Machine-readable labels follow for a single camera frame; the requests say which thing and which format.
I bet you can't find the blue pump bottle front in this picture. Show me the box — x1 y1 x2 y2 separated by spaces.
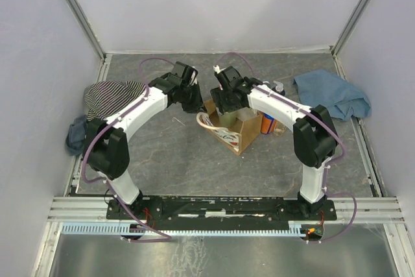
261 114 278 134

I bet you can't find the orange pump bottle blue top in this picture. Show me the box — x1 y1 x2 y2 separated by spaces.
272 80 285 96

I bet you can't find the clear amber liquid bottle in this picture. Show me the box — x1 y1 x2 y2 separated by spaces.
273 121 287 136

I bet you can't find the pale green bottle cream cap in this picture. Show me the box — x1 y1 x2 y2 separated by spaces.
219 111 237 128

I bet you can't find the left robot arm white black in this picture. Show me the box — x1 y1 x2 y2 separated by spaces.
81 62 206 205

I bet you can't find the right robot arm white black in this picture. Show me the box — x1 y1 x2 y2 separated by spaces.
211 66 338 217

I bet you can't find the striped black white cloth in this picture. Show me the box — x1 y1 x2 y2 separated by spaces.
83 80 148 123

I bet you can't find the blue cloth right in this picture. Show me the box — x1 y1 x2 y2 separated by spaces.
293 69 372 121

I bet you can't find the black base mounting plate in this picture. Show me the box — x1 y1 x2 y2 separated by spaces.
106 194 338 232

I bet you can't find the dark blue cloth left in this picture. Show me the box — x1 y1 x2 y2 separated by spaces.
65 115 87 156

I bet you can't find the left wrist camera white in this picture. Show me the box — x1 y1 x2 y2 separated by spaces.
190 68 198 86

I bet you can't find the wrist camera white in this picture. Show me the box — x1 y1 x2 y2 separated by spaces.
190 68 198 86
213 65 223 90

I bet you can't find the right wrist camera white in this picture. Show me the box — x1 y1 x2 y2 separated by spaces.
213 65 223 90

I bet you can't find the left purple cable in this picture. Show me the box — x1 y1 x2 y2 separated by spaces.
80 57 172 244

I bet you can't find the left aluminium corner post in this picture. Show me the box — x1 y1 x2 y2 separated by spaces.
65 0 106 60

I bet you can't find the aluminium corner post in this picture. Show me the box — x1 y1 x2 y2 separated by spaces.
65 0 106 60
331 0 371 58

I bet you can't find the right aluminium corner post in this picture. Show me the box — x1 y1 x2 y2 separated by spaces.
331 0 371 58

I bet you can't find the light blue cable duct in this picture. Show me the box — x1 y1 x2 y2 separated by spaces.
60 221 309 235

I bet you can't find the aluminium frame rail front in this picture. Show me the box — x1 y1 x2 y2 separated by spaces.
48 197 405 224

